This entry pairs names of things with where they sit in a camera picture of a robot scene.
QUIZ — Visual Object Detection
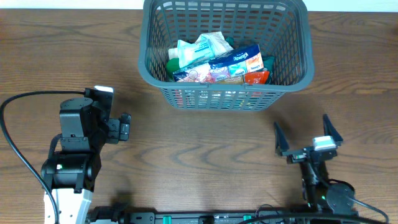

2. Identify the green lid jar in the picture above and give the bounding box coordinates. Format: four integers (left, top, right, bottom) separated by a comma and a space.
165, 58, 180, 82

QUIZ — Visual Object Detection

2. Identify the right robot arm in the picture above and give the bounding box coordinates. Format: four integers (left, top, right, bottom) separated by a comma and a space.
274, 114, 354, 215

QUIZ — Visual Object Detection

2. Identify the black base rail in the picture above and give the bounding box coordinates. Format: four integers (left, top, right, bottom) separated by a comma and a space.
86, 203, 360, 224

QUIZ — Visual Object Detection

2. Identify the grey plastic basket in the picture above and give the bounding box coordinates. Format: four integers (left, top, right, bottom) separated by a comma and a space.
138, 0, 315, 111

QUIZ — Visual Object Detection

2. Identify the left black cable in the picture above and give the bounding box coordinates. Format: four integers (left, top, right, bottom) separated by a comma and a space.
0, 90, 86, 224

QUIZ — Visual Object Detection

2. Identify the teal small sachet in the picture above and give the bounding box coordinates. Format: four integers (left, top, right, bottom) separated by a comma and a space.
177, 34, 215, 68

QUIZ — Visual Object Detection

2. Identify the green Nescafe bag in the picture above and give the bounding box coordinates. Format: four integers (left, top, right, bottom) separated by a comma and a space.
248, 56, 275, 83

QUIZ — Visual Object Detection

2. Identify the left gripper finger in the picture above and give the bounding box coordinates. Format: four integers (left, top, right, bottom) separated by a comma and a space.
119, 113, 131, 141
107, 118, 120, 144

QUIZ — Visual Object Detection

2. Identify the right black cable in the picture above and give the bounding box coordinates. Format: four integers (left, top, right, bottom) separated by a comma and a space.
329, 179, 389, 223

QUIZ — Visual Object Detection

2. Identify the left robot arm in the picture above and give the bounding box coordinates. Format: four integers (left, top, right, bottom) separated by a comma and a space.
41, 86, 131, 223

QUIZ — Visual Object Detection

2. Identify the Kleenex tissue multipack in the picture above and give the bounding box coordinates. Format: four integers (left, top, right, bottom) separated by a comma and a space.
172, 44, 265, 83

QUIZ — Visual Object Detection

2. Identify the black cable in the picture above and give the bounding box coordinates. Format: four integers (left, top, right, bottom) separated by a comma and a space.
0, 90, 86, 224
329, 179, 389, 223

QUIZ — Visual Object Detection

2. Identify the orange biscuit packet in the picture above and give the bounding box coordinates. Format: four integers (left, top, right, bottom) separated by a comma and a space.
214, 70, 271, 85

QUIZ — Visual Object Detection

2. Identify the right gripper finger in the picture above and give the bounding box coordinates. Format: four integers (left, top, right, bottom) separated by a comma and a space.
323, 114, 343, 146
274, 122, 289, 156

